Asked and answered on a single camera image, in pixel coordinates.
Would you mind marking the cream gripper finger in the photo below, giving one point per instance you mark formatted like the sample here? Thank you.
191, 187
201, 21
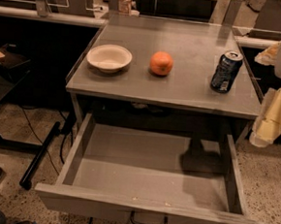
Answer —
267, 127
268, 56

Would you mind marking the orange fruit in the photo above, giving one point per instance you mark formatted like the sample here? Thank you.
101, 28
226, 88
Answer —
161, 63

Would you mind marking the open grey top drawer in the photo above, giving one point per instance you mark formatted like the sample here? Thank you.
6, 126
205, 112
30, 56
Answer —
112, 171

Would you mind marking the blue soda can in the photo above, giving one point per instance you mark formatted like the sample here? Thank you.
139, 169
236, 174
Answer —
228, 67

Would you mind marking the white paper bowl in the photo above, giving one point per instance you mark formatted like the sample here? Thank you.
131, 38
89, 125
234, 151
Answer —
109, 58

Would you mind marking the black box on side table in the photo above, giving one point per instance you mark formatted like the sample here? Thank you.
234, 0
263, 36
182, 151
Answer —
13, 65

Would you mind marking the black metal floor bar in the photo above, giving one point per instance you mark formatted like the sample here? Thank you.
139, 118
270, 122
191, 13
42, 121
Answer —
26, 180

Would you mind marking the metal drawer handle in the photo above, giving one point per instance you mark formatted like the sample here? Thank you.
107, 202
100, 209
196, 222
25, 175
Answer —
146, 218

